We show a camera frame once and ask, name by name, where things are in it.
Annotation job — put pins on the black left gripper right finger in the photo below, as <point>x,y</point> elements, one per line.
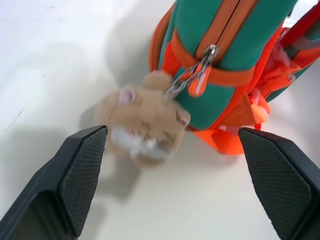
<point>282,182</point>

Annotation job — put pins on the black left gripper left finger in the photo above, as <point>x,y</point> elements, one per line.
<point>62,185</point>

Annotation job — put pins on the green and orange backpack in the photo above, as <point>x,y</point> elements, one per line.
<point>222,62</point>

